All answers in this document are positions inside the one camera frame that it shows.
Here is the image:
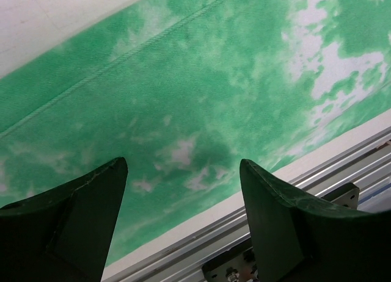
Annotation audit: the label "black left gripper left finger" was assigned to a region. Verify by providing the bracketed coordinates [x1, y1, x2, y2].
[1, 157, 127, 281]

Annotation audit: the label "green tie-dye trousers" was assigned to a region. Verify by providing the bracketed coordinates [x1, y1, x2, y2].
[1, 0, 390, 264]

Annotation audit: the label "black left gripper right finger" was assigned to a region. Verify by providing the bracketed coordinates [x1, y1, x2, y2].
[239, 159, 390, 281]

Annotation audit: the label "aluminium rail frame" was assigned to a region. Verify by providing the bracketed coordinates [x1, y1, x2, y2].
[102, 128, 390, 281]

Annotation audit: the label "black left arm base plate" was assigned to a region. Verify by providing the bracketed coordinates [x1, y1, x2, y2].
[202, 183, 360, 281]

